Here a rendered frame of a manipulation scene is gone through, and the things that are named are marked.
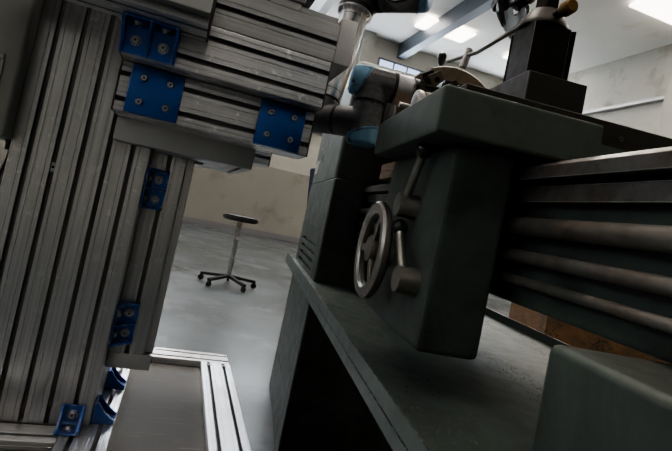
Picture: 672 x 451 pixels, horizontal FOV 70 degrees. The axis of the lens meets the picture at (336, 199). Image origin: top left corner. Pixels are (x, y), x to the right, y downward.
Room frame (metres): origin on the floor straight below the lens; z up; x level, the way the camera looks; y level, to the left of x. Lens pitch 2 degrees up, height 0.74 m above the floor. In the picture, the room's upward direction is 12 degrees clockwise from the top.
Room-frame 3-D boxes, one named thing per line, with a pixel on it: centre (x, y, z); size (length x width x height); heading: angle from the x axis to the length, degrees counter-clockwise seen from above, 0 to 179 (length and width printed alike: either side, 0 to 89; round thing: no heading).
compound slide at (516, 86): (0.82, -0.28, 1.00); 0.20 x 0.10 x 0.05; 10
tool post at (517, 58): (0.80, -0.29, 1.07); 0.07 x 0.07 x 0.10; 10
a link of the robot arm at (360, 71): (1.16, -0.03, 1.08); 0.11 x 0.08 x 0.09; 98
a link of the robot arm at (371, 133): (1.17, -0.02, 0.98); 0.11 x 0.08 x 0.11; 64
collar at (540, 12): (0.79, -0.28, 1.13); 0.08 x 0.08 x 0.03
